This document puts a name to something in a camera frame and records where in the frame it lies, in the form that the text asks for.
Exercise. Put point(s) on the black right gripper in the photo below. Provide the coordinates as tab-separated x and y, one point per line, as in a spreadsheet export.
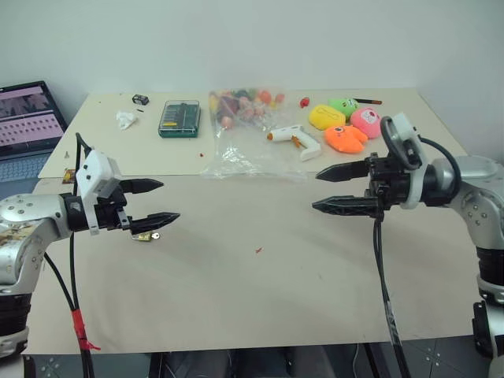
388	181

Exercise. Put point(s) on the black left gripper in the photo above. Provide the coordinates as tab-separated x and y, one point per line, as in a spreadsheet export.
112	216

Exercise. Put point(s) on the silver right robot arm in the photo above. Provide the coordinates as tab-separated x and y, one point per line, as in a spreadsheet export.
478	197

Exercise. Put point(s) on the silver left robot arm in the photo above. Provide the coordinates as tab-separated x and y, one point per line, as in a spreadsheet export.
23	214

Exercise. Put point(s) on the small brass padlock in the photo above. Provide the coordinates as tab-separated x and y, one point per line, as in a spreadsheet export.
141	237

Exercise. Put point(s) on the orange plush toy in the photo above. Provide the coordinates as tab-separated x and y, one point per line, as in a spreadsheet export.
344	138

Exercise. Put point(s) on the pink plush toy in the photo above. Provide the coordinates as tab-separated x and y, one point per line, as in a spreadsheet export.
367	123

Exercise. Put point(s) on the yellow plush toy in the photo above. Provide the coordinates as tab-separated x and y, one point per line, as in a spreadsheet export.
327	117

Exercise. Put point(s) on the white glue gun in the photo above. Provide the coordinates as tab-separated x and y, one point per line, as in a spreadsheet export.
287	134

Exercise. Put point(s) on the green plush toy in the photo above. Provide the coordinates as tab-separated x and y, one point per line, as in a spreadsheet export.
342	105

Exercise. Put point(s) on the small orange brown packet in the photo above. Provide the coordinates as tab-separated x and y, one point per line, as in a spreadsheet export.
69	175

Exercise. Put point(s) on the crumpled white tissue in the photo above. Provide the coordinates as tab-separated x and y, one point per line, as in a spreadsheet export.
127	119

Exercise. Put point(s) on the green screwdriver set case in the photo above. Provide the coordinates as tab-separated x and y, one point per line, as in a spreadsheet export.
180	118

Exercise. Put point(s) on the black and brown pen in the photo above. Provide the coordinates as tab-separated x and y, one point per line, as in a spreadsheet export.
368	101

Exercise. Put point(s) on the small red toy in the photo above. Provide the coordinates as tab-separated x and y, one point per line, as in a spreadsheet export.
304	103

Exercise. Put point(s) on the small black box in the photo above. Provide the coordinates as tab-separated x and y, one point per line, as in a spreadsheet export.
141	99

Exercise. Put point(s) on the clear bag of toy fruits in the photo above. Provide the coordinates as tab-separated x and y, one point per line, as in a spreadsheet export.
244	153

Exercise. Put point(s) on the open laptop computer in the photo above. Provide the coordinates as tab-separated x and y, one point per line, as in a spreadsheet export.
27	114

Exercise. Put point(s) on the black table leg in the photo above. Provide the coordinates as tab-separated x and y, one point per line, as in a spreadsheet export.
154	366
372	362

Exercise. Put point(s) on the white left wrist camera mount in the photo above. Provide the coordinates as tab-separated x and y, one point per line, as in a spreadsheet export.
94	167

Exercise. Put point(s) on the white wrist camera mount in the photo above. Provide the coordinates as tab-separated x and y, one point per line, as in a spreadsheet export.
94	167
403	125

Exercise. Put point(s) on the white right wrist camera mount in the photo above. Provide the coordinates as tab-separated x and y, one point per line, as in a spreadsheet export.
403	125

